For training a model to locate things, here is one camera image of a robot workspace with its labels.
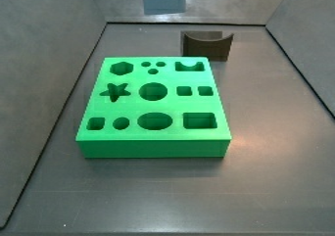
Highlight dark notched rectangle block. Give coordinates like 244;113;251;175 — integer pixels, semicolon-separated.
180;30;235;62

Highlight green shape sorter block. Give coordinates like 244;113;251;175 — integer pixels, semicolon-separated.
76;57;232;158

